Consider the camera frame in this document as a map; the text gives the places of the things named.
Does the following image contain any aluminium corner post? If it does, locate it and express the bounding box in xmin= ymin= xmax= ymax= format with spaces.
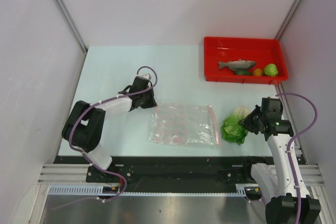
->
xmin=53 ymin=0 xmax=88 ymax=55
xmin=275 ymin=0 xmax=303 ymax=40

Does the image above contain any right aluminium corner post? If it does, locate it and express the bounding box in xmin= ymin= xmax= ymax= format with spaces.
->
xmin=275 ymin=0 xmax=303 ymax=40

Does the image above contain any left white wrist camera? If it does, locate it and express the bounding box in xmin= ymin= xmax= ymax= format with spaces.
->
xmin=141 ymin=73 xmax=152 ymax=81

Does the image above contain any dark green fake avocado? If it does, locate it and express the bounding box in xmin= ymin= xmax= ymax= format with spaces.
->
xmin=234 ymin=70 xmax=253 ymax=76

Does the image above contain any green fake lettuce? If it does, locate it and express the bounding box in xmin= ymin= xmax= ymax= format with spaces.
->
xmin=220 ymin=105 xmax=250 ymax=145

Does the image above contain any grey fake fish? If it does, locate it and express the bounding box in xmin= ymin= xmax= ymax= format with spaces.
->
xmin=218 ymin=59 xmax=257 ymax=72

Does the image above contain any clear zip top bag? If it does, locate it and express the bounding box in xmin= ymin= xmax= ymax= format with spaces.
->
xmin=149 ymin=103 xmax=220 ymax=147

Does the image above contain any green fake lime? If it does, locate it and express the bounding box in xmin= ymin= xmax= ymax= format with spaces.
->
xmin=263 ymin=63 xmax=278 ymax=77

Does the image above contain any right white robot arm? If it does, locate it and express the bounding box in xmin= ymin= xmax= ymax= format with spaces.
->
xmin=239 ymin=98 xmax=321 ymax=223

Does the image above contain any left aluminium corner post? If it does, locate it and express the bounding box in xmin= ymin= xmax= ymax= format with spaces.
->
xmin=53 ymin=0 xmax=88 ymax=55

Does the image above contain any orange fake fruit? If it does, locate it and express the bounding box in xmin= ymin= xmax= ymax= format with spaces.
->
xmin=253 ymin=69 xmax=264 ymax=77

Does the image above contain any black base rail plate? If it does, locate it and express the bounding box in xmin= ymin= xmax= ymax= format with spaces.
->
xmin=54 ymin=155 xmax=308 ymax=187

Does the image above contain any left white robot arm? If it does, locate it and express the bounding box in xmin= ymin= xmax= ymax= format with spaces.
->
xmin=61 ymin=73 xmax=157 ymax=182

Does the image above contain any white cable duct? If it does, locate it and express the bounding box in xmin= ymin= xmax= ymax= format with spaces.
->
xmin=48 ymin=183 xmax=263 ymax=197

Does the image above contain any red plastic tray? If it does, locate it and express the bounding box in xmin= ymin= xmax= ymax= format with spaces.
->
xmin=204 ymin=37 xmax=288 ymax=85

